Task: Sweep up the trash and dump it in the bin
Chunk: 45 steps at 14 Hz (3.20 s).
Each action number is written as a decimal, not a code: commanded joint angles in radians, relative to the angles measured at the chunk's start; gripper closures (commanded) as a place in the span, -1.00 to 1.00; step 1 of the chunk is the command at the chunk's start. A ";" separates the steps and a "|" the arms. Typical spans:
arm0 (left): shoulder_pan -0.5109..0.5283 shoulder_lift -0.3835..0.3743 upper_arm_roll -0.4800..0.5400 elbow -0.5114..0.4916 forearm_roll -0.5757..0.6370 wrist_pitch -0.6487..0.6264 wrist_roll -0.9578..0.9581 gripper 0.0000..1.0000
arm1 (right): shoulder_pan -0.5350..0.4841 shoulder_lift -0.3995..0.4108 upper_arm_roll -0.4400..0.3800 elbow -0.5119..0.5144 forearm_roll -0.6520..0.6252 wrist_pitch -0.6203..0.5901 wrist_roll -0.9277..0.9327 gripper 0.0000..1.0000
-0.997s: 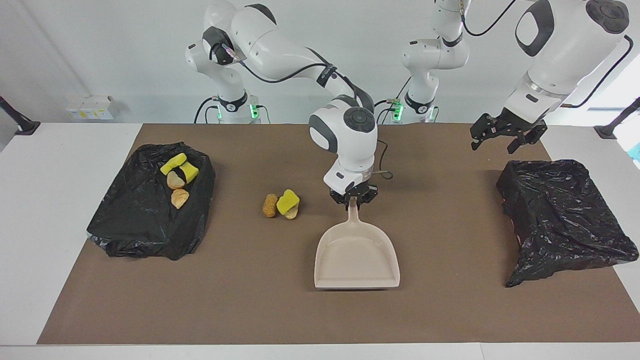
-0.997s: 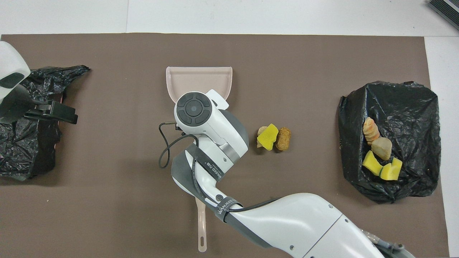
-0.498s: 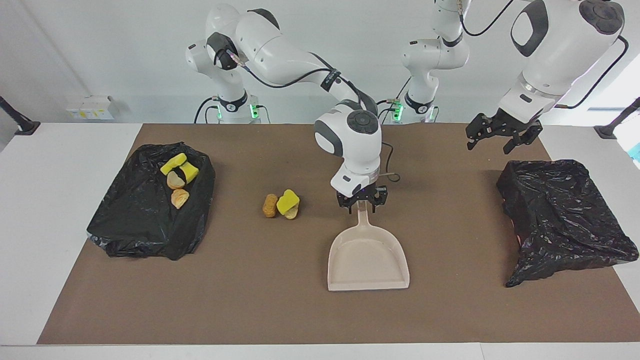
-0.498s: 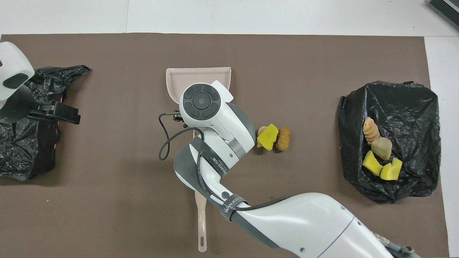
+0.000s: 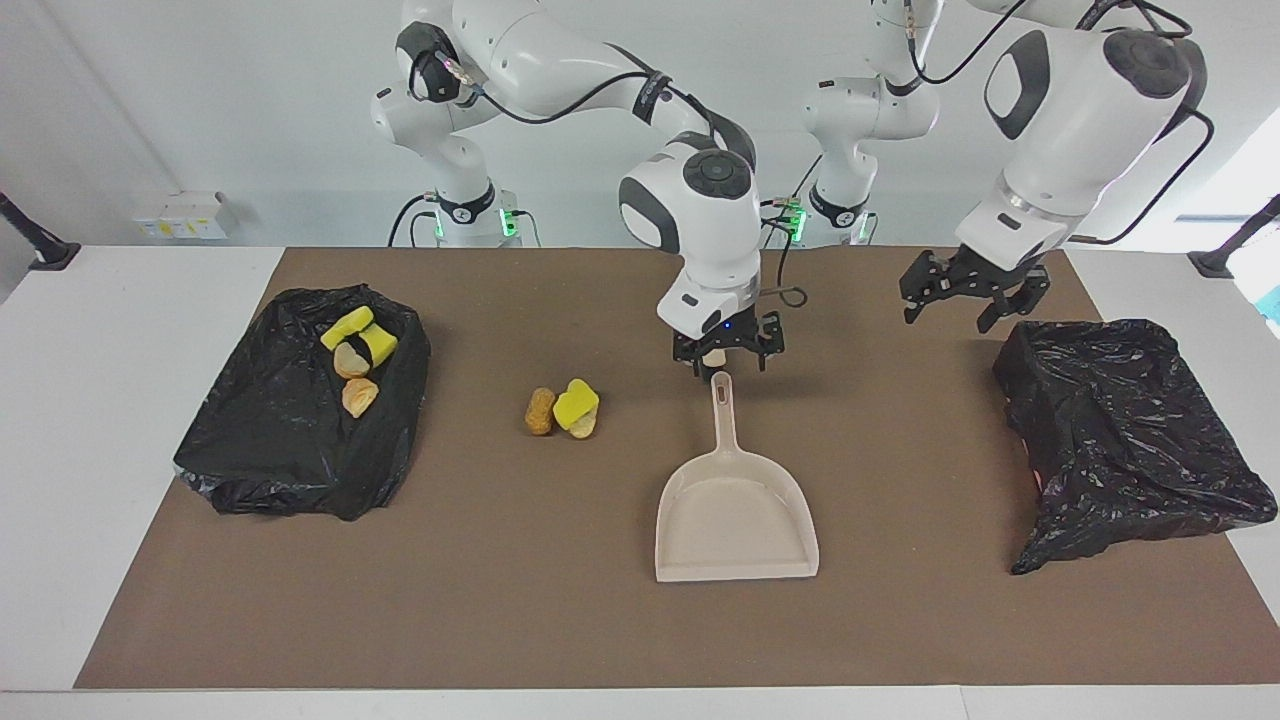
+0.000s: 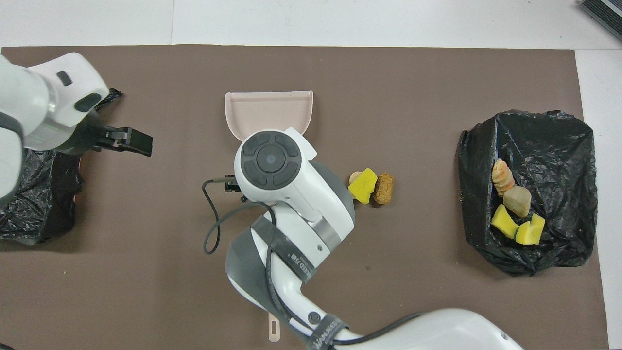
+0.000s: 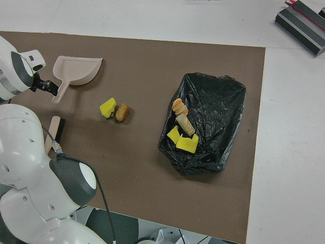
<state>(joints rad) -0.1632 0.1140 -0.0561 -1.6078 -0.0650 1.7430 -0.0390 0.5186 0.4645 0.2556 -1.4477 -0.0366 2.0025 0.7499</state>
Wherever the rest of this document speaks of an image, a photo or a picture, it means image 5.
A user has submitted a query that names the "base black cable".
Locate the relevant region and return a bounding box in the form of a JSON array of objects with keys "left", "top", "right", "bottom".
[
  {"left": 388, "top": 193, "right": 446, "bottom": 248},
  {"left": 762, "top": 155, "right": 823, "bottom": 246}
]

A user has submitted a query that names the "brown table mat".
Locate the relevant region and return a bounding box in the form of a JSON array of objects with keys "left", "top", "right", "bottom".
[{"left": 75, "top": 247, "right": 1280, "bottom": 691}]

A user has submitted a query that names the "right base black cable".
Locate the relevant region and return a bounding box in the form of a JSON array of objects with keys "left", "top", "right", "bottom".
[{"left": 388, "top": 193, "right": 446, "bottom": 248}]

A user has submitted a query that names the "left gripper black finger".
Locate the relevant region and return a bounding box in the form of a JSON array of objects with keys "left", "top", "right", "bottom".
[
  {"left": 976, "top": 270, "right": 1053, "bottom": 334},
  {"left": 898, "top": 255, "right": 951, "bottom": 326}
]

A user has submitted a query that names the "left black garbage bag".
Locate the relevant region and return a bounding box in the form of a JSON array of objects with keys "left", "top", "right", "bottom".
[{"left": 173, "top": 284, "right": 432, "bottom": 523}]

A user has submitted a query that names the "white wall outlet box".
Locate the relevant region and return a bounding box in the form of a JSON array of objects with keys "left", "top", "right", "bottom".
[{"left": 133, "top": 192, "right": 229, "bottom": 241}]

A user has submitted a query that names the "left base black cable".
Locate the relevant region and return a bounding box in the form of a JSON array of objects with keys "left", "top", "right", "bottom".
[{"left": 762, "top": 155, "right": 823, "bottom": 246}]

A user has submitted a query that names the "black garbage bag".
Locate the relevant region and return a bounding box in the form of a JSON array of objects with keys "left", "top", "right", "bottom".
[
  {"left": 992, "top": 318, "right": 1279, "bottom": 576},
  {"left": 173, "top": 284, "right": 432, "bottom": 523}
]

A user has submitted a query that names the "beige plastic dustpan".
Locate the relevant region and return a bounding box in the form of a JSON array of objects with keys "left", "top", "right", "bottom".
[{"left": 655, "top": 371, "right": 821, "bottom": 583}]

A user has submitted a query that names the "right black garbage bag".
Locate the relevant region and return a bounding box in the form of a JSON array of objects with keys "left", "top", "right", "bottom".
[{"left": 992, "top": 318, "right": 1279, "bottom": 576}]

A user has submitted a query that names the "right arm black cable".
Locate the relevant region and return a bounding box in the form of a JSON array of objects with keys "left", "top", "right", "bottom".
[{"left": 440, "top": 55, "right": 809, "bottom": 309}]

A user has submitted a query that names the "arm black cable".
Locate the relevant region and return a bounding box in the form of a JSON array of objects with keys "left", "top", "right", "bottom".
[
  {"left": 900, "top": 0, "right": 1216, "bottom": 246},
  {"left": 440, "top": 55, "right": 809, "bottom": 309}
]

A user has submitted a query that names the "left base green lit box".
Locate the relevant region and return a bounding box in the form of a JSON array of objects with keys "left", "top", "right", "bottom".
[{"left": 768, "top": 198, "right": 809, "bottom": 243}]

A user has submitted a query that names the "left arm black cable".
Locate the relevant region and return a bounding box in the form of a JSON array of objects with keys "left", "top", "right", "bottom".
[{"left": 900, "top": 0, "right": 1216, "bottom": 246}]

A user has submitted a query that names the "black camera stand clamp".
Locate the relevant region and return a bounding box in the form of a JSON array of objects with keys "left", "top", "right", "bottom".
[
  {"left": 0, "top": 192, "right": 81, "bottom": 272},
  {"left": 1188, "top": 194, "right": 1280, "bottom": 280}
]

